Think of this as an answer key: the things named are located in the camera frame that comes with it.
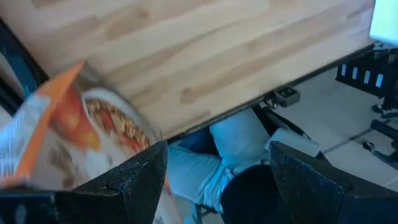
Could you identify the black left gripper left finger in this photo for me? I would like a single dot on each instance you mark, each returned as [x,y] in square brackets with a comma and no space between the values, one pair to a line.
[130,186]

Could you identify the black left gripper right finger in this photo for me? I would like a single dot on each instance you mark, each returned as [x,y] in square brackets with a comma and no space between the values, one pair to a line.
[304,193]

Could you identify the orange pumpkin cereal box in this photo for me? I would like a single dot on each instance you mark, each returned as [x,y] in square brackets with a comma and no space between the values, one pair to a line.
[77,133]

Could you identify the person in light jeans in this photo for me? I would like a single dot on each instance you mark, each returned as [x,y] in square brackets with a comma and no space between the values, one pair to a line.
[252,196]

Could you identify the black stand base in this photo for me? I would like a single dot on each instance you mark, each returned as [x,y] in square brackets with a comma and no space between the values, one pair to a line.
[384,127]

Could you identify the black device with lit slots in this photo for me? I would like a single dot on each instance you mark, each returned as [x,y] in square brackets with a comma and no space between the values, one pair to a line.
[348,81]

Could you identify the white plastic container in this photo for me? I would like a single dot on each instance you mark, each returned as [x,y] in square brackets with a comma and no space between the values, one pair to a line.
[385,21]

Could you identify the small black table camera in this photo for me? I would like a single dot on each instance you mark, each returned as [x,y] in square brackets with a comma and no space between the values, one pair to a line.
[286,96]

